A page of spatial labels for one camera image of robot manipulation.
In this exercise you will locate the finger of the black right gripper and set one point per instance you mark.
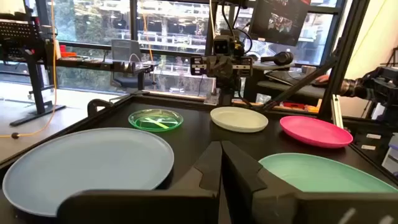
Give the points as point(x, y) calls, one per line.
point(227, 67)
point(214, 67)

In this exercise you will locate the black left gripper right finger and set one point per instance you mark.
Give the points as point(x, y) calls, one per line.
point(242, 186)

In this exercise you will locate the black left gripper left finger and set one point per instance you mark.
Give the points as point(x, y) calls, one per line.
point(211, 168)

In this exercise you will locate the cream plastic plate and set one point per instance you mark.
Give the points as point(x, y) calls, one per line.
point(237, 118)

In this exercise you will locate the large teal plastic plate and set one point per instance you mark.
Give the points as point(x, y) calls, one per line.
point(320, 174)

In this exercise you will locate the small transparent green plastic plate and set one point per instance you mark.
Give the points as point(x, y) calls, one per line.
point(140, 123)

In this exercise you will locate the pink plastic plate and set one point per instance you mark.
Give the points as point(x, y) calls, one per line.
point(314, 130)

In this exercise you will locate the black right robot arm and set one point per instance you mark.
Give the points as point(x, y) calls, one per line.
point(228, 90)

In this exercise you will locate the black headphones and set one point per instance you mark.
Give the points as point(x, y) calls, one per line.
point(281, 58)

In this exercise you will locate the black keyboard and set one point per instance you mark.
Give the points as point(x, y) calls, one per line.
point(286, 77)

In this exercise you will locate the black computer monitor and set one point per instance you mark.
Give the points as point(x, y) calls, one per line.
point(280, 21)

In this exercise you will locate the grey office chair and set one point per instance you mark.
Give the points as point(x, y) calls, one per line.
point(124, 51)

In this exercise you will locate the black desk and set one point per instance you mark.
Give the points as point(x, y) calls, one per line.
point(93, 63)

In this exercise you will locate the black table clamp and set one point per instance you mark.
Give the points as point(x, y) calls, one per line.
point(96, 104)

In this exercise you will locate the large blue-grey plastic plate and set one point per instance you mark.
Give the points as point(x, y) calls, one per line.
point(93, 165)

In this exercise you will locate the red box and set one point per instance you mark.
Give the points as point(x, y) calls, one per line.
point(66, 53)

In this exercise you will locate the black pegboard cart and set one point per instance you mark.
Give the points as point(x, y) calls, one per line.
point(18, 40)

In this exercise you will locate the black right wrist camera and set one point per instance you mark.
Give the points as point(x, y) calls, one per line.
point(222, 46)

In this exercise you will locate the black diagonal frame strut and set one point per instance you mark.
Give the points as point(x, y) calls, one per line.
point(298, 84)

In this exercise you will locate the black aluminium frame post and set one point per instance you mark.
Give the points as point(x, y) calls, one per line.
point(342, 56)

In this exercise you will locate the black camera with lens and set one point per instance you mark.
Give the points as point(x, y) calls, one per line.
point(370, 85)

